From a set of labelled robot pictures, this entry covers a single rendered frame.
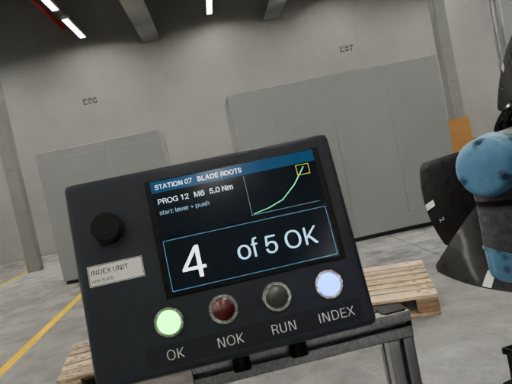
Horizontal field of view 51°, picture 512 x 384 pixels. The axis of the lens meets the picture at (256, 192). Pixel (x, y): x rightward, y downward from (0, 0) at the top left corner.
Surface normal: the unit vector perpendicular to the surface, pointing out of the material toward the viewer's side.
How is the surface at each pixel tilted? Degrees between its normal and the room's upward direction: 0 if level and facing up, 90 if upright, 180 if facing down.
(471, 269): 50
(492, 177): 90
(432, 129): 90
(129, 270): 75
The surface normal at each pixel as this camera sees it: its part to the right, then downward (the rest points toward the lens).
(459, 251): -0.67, -0.45
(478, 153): -0.70, 0.19
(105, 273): 0.07, -0.22
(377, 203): 0.07, 0.04
